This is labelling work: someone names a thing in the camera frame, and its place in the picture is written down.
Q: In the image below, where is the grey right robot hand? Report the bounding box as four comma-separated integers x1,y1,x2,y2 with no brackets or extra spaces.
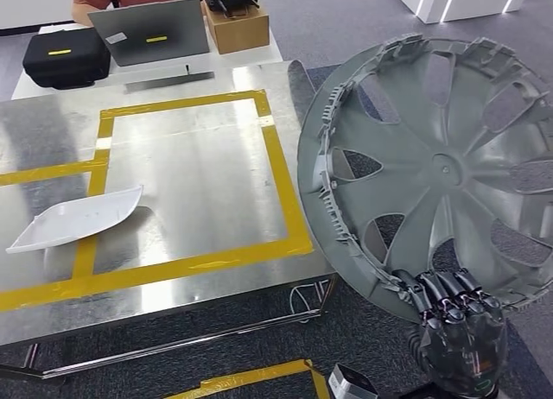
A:
394,268,510,399

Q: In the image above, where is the grey plastic wheel hubcap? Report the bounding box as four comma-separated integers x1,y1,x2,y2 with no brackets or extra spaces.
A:
297,33,553,324

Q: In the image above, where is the yellow tape on workbench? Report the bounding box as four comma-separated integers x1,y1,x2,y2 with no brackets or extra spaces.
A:
0,89,315,314

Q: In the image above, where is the stainless steel workbench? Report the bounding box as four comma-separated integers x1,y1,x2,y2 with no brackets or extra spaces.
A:
0,60,341,382

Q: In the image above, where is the white plastic cover part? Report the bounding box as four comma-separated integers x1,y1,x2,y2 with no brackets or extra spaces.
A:
5,184,144,255

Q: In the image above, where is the yellow floor tape outline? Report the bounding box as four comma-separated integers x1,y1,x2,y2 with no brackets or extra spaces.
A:
163,358,332,399

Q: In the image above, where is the white lit plinth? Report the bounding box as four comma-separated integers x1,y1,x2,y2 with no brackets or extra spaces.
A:
385,0,536,25

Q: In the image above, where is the brown cardboard box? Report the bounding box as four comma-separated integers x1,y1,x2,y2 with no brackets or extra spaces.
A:
202,0,270,56

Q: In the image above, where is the grey laptop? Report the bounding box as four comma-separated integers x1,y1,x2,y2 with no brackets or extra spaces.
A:
88,0,212,68

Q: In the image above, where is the black carry case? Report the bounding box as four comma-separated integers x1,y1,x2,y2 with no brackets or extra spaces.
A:
22,27,112,91

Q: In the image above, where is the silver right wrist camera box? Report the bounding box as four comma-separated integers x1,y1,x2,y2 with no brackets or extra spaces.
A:
327,363,379,399

